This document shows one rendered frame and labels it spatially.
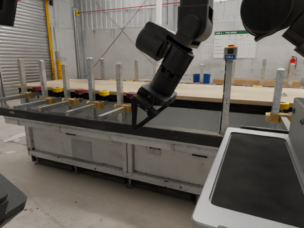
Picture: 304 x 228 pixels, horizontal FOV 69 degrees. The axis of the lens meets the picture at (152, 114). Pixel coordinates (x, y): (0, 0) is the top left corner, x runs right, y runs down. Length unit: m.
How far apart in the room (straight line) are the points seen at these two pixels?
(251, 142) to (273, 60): 8.22
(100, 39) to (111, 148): 8.70
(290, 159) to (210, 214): 0.15
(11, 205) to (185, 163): 1.68
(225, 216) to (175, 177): 1.75
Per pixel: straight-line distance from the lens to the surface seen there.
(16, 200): 0.23
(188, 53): 0.48
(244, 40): 8.51
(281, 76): 1.37
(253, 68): 8.52
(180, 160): 1.84
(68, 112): 1.52
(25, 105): 1.93
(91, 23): 10.85
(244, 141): 0.34
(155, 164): 1.94
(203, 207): 0.19
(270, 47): 8.54
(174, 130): 1.47
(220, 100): 1.54
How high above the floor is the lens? 1.15
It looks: 14 degrees down
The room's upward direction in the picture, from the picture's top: straight up
